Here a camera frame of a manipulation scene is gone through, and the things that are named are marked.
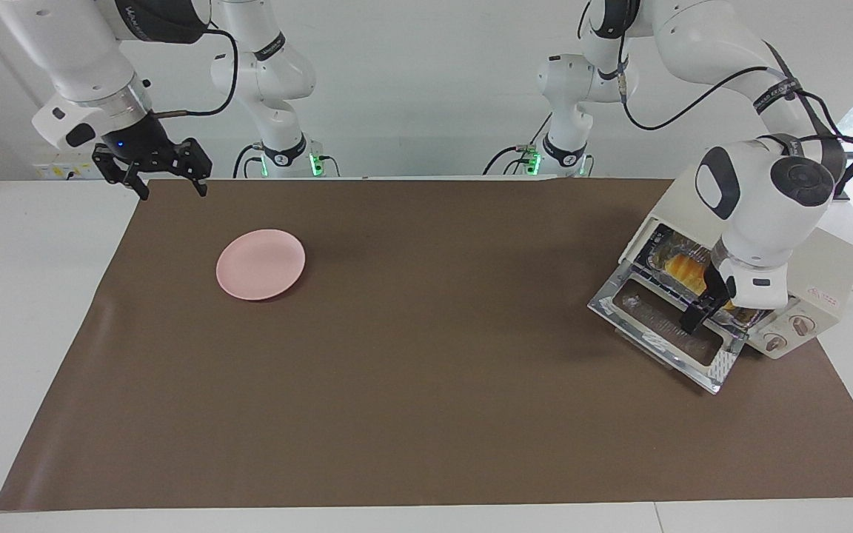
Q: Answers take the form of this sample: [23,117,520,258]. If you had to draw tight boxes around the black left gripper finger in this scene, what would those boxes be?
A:
[680,292,716,336]

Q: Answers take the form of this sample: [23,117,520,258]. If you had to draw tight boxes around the brown table mat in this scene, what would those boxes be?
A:
[0,178,853,512]

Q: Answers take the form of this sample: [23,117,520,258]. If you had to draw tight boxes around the black left arm base cable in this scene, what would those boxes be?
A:
[482,111,555,177]

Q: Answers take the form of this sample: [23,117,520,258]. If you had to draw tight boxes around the aluminium foil tray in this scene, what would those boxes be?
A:
[645,228,769,331]

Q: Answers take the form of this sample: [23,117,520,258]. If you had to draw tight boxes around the glass oven door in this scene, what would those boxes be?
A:
[587,261,747,395]

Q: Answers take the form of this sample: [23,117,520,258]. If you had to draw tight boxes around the black right arm base cable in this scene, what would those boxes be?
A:
[232,142,266,179]

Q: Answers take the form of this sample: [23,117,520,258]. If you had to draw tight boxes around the yellow ridged bread loaf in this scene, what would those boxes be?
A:
[660,252,735,309]

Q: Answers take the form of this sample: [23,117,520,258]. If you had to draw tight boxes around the cream toaster oven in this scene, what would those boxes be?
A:
[619,180,853,361]

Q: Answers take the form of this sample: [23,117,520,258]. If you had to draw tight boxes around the black arm base cable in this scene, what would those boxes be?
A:
[232,142,266,179]
[482,111,555,177]

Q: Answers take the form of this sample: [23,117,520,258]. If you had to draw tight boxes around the white wall socket box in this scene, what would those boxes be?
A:
[33,152,101,181]

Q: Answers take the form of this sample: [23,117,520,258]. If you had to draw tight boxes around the pink round plate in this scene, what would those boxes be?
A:
[216,229,307,301]

